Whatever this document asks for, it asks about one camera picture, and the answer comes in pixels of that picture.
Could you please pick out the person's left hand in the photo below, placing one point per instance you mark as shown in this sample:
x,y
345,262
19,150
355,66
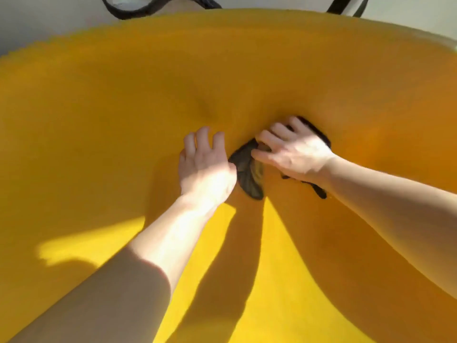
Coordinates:
x,y
203,175

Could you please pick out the person's right hand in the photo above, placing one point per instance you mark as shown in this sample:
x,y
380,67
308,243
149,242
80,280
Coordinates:
x,y
298,157

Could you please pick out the person's right middle finger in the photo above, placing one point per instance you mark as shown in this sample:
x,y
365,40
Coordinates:
x,y
283,131

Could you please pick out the person's right thumb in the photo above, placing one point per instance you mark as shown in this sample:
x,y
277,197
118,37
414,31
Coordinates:
x,y
263,157

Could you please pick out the person's left little finger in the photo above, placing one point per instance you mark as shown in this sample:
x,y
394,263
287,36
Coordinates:
x,y
181,159

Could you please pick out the person's left middle finger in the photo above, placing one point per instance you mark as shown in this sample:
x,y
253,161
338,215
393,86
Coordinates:
x,y
204,139

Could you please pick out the black fabric garment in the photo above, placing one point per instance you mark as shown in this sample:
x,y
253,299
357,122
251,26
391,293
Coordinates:
x,y
248,171

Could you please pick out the person's left forearm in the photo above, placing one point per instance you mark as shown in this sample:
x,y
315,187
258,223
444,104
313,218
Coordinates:
x,y
142,267

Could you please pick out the person's right forearm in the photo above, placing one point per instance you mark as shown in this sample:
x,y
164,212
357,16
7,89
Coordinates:
x,y
392,214

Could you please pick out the yellow cloth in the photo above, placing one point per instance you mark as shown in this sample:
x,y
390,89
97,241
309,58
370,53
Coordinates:
x,y
107,139

